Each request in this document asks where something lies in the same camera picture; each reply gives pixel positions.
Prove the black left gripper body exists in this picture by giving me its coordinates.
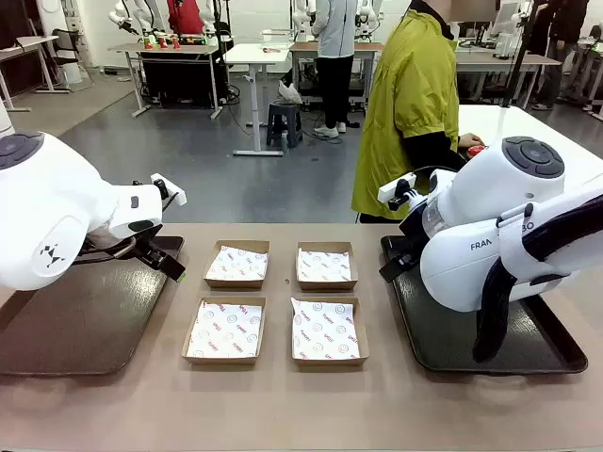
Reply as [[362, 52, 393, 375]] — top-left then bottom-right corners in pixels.
[[78, 224, 164, 260]]

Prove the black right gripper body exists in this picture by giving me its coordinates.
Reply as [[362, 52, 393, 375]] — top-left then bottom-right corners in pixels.
[[398, 211, 428, 266]]

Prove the brown cardboard box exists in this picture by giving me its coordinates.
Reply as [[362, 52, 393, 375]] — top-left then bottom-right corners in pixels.
[[203, 239, 271, 290], [296, 241, 359, 291], [181, 295, 268, 366], [289, 295, 370, 368]]

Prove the person's right forearm black sleeve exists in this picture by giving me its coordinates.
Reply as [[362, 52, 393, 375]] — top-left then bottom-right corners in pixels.
[[403, 131, 466, 173]]

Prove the brown plastic serving tray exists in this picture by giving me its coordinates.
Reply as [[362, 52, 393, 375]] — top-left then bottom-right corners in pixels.
[[0, 234, 186, 378]]

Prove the person's right hand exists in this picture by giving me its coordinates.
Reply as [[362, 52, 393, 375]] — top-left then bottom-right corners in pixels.
[[457, 133, 487, 152]]

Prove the person in yellow-green jacket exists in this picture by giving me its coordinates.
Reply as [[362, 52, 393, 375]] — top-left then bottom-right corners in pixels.
[[350, 0, 462, 223]]

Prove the large white table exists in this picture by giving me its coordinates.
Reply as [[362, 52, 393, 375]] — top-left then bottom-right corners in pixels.
[[457, 104, 603, 189]]

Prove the black equipment cabinet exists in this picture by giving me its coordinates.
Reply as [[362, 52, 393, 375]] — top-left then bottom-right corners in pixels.
[[140, 50, 220, 106]]

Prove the grey plastic stool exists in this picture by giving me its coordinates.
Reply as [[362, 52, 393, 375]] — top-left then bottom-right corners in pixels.
[[266, 101, 304, 150]]

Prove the white plastic bag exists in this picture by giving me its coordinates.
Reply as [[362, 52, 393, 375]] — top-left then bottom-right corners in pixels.
[[277, 79, 304, 105]]

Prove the wood-top white-leg table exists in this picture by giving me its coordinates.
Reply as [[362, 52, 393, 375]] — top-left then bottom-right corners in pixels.
[[107, 42, 223, 120]]

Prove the wood-top work table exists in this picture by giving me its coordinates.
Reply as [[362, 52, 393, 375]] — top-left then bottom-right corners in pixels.
[[288, 40, 386, 115]]

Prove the person in grey jacket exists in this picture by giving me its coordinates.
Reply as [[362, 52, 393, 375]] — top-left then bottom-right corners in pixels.
[[310, 0, 362, 140]]

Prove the black tripod pole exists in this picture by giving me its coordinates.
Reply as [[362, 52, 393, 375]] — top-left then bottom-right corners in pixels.
[[500, 0, 539, 109]]

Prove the black office chair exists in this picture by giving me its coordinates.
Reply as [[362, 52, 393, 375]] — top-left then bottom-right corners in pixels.
[[50, 27, 94, 92]]

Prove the white standing desk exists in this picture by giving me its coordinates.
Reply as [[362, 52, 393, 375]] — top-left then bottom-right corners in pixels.
[[222, 42, 294, 158]]

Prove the person in red top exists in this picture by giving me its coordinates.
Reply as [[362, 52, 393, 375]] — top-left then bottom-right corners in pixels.
[[166, 0, 206, 37]]

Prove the grey-top office desk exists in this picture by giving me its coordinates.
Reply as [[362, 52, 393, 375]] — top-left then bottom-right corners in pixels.
[[0, 35, 60, 113]]

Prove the person in black clothes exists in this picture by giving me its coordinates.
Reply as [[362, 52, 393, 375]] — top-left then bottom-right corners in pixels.
[[531, 0, 591, 112]]

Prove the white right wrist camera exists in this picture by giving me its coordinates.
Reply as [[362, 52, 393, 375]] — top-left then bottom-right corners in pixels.
[[378, 172, 419, 212]]

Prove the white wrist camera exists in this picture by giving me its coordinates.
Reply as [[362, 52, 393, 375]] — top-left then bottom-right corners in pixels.
[[149, 172, 188, 208], [378, 172, 419, 212]]

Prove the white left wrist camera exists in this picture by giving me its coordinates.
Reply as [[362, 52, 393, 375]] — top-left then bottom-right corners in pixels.
[[149, 172, 188, 208]]

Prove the black handled serving tray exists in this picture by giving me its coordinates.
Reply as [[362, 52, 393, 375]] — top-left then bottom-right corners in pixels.
[[380, 234, 590, 376]]

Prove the black right arm cable sleeve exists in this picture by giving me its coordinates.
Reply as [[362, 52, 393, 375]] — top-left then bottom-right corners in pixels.
[[413, 165, 603, 363]]

